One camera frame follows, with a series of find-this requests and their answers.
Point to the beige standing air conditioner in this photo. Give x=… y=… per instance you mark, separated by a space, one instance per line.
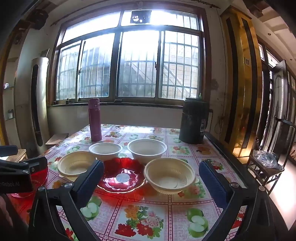
x=25 y=104

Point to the black speaker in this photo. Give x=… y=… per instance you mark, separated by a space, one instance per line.
x=38 y=19

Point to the floral fruit print tablecloth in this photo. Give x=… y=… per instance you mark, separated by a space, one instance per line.
x=148 y=208

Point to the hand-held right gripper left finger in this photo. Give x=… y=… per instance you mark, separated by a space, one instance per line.
x=92 y=183

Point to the window exhaust fan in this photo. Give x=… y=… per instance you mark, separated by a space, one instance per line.
x=140 y=16

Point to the large white bowl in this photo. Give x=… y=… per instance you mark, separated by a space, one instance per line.
x=146 y=149

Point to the clear plastic bag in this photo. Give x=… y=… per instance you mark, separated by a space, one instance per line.
x=267 y=160

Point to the dark wooden door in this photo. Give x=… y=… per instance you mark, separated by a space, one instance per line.
x=278 y=97

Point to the barred window with brown frame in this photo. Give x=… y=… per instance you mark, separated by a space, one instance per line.
x=138 y=64

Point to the dark wooden chair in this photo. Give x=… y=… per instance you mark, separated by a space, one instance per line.
x=284 y=139

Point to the maroon thermos bottle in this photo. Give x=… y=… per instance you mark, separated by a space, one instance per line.
x=95 y=120

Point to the cream ribbed plastic bowl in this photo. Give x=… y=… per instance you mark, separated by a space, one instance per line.
x=170 y=176
x=74 y=165

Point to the golden wooden cabinet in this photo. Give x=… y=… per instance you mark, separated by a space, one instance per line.
x=240 y=81

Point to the small white bowl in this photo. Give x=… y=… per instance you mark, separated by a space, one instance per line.
x=105 y=150

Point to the light wooden stool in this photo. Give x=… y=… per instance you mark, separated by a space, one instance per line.
x=16 y=154

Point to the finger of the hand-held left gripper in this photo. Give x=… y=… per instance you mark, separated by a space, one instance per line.
x=38 y=163
x=9 y=151

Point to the small grey cup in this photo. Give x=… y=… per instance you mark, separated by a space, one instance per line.
x=10 y=114

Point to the brown wooden stool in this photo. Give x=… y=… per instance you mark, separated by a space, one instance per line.
x=57 y=138

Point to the black electric kettle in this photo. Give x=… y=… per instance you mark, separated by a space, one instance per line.
x=193 y=120

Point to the red glass plate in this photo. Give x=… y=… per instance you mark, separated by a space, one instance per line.
x=34 y=185
x=122 y=178

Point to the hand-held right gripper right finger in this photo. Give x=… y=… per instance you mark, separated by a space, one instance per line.
x=212 y=185

